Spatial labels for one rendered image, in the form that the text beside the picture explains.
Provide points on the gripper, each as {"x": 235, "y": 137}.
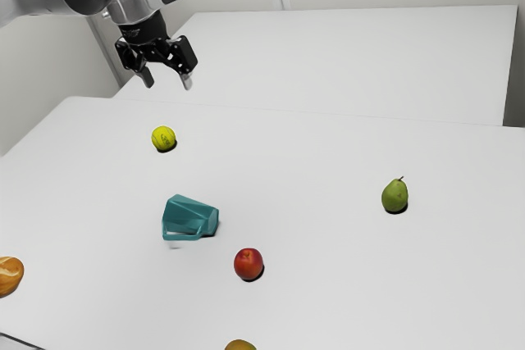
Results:
{"x": 143, "y": 32}

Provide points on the teal faceted mug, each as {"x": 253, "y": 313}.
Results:
{"x": 186, "y": 214}

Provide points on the yellow tennis ball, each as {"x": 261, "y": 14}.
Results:
{"x": 163, "y": 138}

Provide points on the red apple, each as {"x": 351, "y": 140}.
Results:
{"x": 248, "y": 264}

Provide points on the golden bread roll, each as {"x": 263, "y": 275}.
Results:
{"x": 9, "y": 276}

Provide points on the green pear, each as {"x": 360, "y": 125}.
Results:
{"x": 394, "y": 196}

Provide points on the yellow-green mango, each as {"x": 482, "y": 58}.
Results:
{"x": 240, "y": 345}

